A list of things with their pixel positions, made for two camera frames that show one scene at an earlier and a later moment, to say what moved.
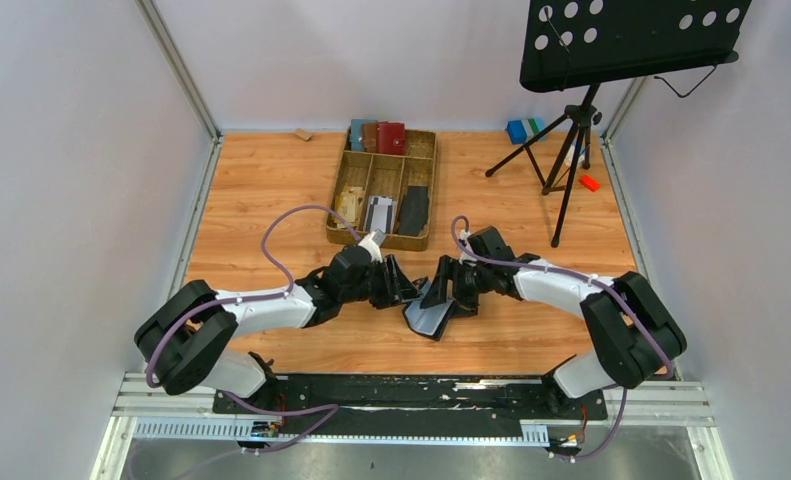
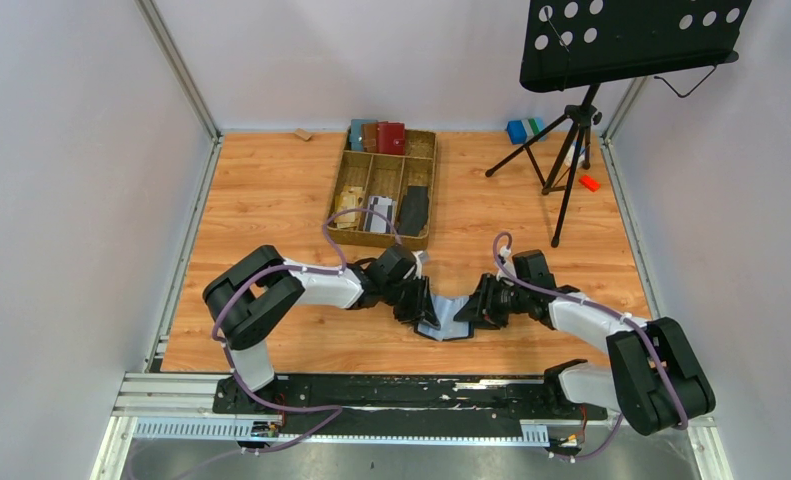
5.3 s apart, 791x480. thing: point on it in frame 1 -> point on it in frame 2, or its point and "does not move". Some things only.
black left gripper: (388, 283) -> (412, 299)
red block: (590, 183) does not move
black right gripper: (453, 285) -> (486, 301)
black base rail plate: (415, 405) does not move
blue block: (516, 132) does not move
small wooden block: (299, 132) does not move
